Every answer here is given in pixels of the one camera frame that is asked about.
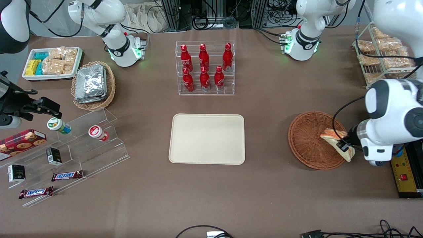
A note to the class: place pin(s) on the black control box yellow panel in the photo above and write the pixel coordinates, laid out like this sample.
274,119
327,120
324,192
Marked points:
404,181

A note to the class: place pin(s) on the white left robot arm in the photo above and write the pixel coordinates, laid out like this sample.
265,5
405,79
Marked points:
396,109

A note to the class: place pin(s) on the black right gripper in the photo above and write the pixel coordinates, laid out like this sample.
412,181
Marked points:
16,103

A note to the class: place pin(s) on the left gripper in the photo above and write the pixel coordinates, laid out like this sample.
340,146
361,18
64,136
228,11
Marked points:
352,136

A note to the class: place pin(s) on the white rectangular snack bin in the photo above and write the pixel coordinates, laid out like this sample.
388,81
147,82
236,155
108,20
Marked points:
29,77

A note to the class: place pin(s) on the round brown wicker basket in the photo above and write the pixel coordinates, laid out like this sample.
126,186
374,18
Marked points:
307,142

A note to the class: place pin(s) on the small black box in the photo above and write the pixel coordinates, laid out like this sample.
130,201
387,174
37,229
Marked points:
54,156
16,173

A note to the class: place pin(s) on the red-lidded yoghurt cup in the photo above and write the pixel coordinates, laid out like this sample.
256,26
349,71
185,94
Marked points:
96,132

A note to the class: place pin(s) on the clear bag of rice crackers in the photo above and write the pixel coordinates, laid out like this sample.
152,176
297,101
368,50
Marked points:
396,62
366,46
380,33
53,66
57,53
374,78
389,44
71,54
68,68
369,60

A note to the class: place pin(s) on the clear acrylic step stand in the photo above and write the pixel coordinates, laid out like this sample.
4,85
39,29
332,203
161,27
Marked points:
99,155

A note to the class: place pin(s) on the beige plastic tray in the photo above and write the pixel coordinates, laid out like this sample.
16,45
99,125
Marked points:
206,138

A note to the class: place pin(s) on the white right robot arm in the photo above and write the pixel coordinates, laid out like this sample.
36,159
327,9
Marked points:
115,15

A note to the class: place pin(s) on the white plug adapter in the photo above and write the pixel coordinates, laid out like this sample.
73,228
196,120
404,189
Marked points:
215,235

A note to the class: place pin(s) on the red plaid cookie box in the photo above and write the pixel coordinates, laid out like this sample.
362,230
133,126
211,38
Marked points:
21,141

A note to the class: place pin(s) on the green-lidded yoghurt cup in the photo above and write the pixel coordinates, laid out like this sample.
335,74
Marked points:
57,125

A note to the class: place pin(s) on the red cola bottle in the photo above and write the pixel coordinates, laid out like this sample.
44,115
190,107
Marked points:
204,58
188,82
205,81
186,59
219,79
227,58

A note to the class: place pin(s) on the clear acrylic bottle rack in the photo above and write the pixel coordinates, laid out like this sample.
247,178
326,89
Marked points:
206,93

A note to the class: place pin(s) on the silver foil packet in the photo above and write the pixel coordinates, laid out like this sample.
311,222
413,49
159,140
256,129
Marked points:
91,79
89,99

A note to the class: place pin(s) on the brown Snickers bar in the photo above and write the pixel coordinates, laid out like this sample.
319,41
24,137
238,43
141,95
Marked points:
67,175
35,192

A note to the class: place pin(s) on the oval tan wicker basket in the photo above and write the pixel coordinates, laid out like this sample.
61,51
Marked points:
110,86

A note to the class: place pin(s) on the plastic-wrapped triangle sandwich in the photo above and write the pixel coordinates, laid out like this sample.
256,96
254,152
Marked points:
330,136

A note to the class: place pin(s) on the yellow snack packet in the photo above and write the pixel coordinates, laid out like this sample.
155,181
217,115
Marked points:
32,67

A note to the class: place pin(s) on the beige cloth bag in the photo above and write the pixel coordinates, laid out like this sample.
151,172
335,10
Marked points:
143,16

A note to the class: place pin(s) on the teal snack packet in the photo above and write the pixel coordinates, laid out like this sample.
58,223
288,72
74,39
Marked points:
41,56
39,68

